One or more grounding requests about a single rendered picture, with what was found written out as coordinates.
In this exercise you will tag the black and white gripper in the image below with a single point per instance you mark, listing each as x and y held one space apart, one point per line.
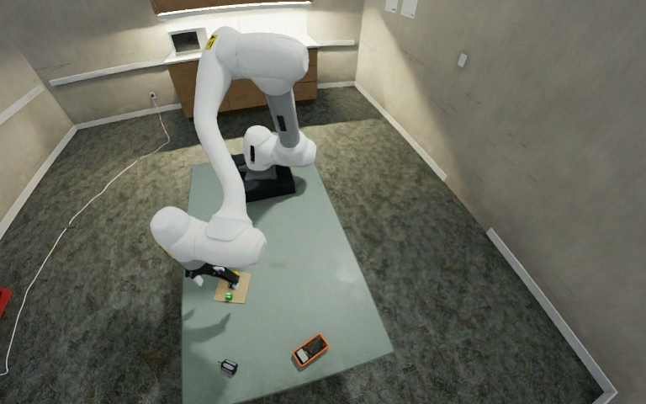
220 272

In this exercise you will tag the beige mat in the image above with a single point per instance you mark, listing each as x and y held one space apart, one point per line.
239 296

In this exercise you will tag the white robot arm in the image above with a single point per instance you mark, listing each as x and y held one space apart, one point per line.
273 62

